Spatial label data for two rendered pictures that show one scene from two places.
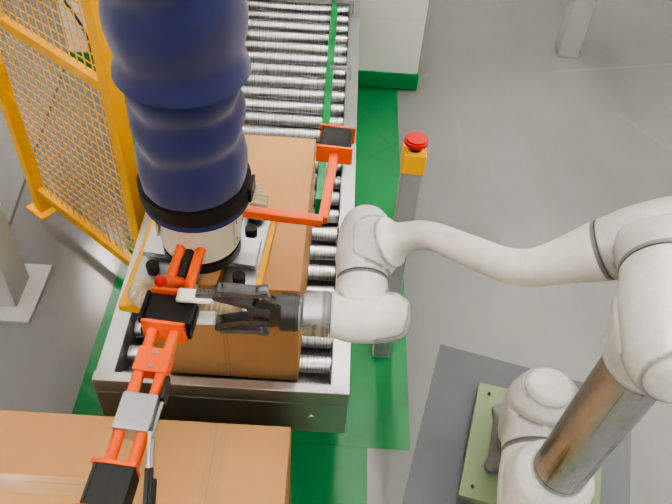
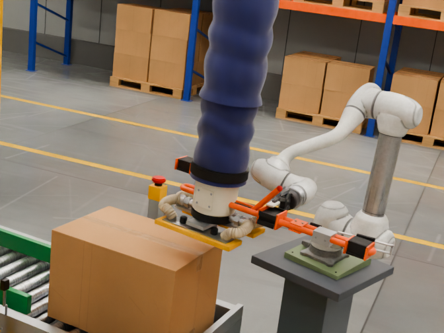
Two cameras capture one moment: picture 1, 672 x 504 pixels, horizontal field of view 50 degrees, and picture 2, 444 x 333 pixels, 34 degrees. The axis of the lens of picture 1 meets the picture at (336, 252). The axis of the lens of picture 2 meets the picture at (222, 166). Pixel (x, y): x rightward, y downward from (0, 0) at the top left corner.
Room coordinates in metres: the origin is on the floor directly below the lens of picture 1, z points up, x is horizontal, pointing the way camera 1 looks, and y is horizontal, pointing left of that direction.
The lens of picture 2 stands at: (-0.10, 2.68, 2.12)
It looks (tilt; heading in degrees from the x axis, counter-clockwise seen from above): 16 degrees down; 296
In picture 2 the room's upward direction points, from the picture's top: 7 degrees clockwise
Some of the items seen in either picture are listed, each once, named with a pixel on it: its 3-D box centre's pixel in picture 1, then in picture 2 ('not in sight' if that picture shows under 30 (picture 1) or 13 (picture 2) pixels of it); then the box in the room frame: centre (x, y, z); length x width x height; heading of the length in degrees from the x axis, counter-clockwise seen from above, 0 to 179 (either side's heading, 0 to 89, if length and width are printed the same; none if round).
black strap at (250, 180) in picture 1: (196, 181); (220, 169); (1.08, 0.29, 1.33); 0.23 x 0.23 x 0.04
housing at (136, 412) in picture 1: (137, 416); (324, 236); (0.62, 0.32, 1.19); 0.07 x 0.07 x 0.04; 87
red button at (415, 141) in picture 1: (416, 143); (158, 181); (1.65, -0.20, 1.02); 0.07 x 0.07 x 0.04
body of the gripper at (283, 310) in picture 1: (276, 311); (287, 201); (0.86, 0.11, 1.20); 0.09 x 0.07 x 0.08; 91
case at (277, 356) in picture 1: (238, 251); (135, 278); (1.43, 0.28, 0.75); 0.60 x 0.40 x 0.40; 1
